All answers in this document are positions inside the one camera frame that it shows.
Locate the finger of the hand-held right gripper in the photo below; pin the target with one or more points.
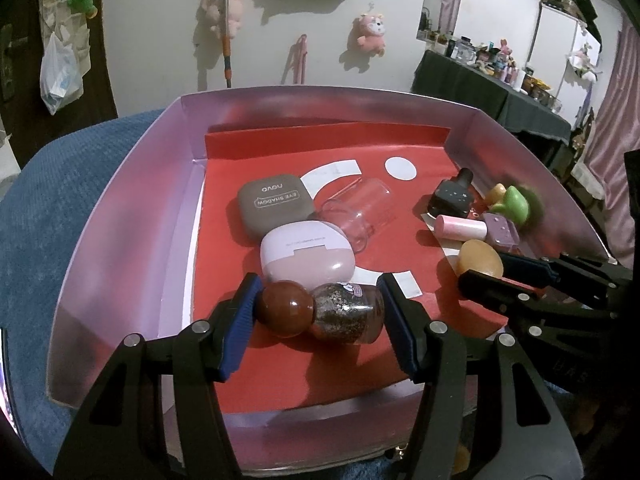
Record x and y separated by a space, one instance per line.
530 269
500 292

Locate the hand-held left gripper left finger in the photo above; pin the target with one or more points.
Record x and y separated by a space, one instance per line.
240 330

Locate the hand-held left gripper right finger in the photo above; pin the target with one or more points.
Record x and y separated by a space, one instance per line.
400 330

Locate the tan round bottle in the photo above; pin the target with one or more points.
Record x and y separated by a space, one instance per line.
477 257

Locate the purple studded square bottle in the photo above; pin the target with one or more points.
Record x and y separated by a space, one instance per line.
500 230

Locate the brown capped glitter bottle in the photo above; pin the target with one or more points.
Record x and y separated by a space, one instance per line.
345 315

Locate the green hooded capybara toy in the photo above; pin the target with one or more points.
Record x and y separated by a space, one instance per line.
517 205

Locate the pink lipstick tube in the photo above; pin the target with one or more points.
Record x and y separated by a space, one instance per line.
457 226

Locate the pink compact case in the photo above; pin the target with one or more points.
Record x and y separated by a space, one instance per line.
305 260

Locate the clear plastic cup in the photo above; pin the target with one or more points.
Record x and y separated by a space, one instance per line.
360 205

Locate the pink box with red lining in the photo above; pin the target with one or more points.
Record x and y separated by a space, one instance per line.
125 260

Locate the black dropper bottle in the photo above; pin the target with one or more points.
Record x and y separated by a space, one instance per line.
450 200

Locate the grey eyeshadow case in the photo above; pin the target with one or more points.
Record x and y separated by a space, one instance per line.
270 210

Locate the table with dark cloth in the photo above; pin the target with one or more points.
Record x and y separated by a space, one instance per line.
475 95

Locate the pink curtain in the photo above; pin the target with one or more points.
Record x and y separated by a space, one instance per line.
620 110

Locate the blue blanket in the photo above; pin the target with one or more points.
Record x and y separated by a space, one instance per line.
60 220

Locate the row of cosmetics bottles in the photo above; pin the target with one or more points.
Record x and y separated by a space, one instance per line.
500 60

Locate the white cabinet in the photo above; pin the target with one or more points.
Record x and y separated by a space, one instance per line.
555 45

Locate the dark bag on cabinet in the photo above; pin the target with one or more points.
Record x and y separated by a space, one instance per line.
575 2

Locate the pink hanging ornament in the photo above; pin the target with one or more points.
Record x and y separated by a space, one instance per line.
300 60

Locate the pink bear plush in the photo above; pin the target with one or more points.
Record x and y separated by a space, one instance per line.
371 35

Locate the dark brown door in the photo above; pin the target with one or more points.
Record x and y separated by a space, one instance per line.
102 60

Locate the white plastic bag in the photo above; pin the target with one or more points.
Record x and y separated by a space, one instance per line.
60 77

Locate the pale pink plush pig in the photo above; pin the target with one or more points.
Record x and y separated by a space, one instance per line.
237 10

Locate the beige hanging organizer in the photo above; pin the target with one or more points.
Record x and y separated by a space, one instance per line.
57 15

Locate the wall mirror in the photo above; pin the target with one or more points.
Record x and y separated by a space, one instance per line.
442 0

